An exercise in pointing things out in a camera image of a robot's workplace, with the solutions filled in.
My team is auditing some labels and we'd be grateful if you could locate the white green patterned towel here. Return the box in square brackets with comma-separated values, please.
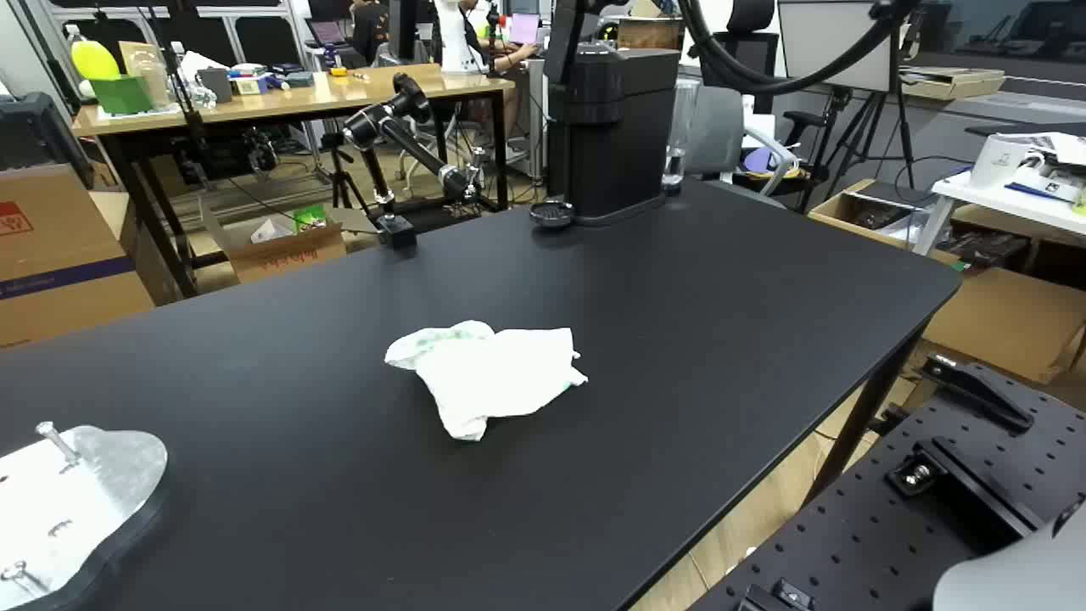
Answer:
[383, 319, 589, 440]

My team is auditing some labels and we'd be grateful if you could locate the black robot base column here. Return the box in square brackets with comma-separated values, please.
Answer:
[546, 0, 679, 221]

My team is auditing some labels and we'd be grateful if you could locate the small black round puck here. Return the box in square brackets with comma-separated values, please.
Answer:
[531, 199, 577, 232]

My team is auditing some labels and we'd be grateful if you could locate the wooden desk with clutter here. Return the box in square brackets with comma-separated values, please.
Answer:
[72, 64, 513, 296]

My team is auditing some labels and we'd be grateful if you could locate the cardboard box under desk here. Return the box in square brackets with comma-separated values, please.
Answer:
[219, 207, 347, 282]

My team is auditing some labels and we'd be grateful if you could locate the black perforated breadboard plate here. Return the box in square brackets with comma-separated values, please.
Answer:
[696, 355, 1086, 611]

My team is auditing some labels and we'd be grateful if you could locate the black tripod stand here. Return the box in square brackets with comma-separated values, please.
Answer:
[800, 46, 916, 204]

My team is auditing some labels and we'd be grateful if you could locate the cardboard box right floor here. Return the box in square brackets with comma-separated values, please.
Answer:
[925, 269, 1086, 383]

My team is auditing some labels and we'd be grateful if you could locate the large cardboard box left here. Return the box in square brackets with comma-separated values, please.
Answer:
[0, 164, 158, 350]

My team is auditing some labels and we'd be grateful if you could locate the white hook rack board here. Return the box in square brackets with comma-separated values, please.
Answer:
[0, 420, 170, 611]

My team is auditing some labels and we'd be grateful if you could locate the yellow green bag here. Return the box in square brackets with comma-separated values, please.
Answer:
[67, 30, 121, 81]

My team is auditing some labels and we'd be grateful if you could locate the white printer on table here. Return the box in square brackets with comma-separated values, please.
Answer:
[971, 132, 1086, 204]

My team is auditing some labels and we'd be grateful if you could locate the black articulated camera mount arm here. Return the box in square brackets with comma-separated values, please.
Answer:
[323, 72, 485, 253]

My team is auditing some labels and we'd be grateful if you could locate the black corrugated cable hose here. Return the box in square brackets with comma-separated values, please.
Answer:
[675, 0, 916, 98]

